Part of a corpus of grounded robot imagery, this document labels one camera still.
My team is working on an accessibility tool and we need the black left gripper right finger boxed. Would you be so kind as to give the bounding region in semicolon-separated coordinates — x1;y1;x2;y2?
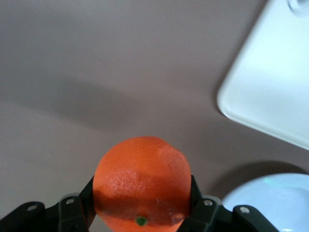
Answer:
180;175;281;232

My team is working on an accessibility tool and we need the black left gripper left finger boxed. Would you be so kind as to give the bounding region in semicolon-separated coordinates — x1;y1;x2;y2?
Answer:
0;174;97;232

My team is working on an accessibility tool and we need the lavender round plate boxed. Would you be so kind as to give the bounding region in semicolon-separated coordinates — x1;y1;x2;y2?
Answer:
221;172;309;232

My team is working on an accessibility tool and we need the orange fruit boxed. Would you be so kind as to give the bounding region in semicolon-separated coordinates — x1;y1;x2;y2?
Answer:
93;136;192;232

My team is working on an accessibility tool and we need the brown table mat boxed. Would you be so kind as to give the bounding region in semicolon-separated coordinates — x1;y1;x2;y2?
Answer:
0;0;309;232

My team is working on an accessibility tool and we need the cream bear print tray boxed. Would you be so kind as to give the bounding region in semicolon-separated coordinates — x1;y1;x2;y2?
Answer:
216;0;309;151

